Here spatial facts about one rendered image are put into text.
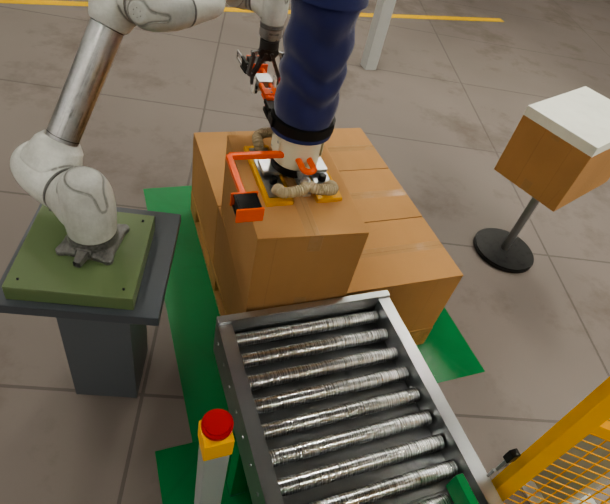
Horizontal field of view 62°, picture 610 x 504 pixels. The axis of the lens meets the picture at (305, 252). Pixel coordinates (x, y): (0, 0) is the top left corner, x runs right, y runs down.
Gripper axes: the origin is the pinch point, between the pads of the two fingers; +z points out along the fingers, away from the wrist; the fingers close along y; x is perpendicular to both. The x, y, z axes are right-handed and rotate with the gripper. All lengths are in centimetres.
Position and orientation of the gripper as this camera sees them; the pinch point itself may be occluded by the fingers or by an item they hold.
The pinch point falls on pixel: (263, 86)
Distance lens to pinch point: 221.6
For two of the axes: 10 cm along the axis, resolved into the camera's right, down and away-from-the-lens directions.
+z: -1.8, 6.9, 7.0
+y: 9.4, -1.0, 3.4
